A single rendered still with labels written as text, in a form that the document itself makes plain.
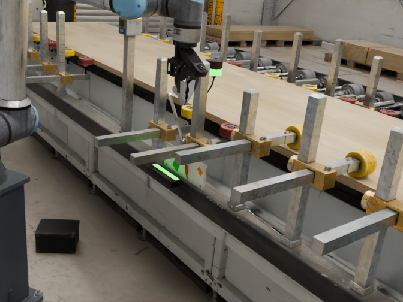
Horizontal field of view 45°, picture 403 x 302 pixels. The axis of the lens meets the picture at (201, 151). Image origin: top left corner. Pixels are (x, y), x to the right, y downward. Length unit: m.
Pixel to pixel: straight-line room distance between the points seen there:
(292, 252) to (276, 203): 0.37
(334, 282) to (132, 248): 1.50
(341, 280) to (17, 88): 1.36
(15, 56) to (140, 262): 1.21
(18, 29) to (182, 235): 1.19
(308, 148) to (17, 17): 1.16
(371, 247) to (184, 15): 0.87
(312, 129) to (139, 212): 1.53
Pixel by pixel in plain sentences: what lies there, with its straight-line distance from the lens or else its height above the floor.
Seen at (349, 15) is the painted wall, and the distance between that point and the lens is 10.52.
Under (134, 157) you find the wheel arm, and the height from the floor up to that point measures 0.86.
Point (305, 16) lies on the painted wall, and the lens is 11.32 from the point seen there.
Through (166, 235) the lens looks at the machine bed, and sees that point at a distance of 2.47.
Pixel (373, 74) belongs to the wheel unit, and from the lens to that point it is 2.51.
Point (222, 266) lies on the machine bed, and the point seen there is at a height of 0.23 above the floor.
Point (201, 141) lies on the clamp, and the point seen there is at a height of 0.87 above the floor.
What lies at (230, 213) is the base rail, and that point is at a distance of 1.61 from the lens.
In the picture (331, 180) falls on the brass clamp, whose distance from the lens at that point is 1.34.
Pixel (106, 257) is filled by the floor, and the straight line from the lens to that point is 2.59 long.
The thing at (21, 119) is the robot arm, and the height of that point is 0.82.
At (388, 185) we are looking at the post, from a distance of 1.22.
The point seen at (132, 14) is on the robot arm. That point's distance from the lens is 1.48.
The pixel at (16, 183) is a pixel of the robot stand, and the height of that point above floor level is 0.60.
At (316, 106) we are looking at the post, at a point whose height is 1.13.
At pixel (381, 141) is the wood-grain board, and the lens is 1.91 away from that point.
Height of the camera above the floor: 1.46
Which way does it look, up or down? 21 degrees down
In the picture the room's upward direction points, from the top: 6 degrees clockwise
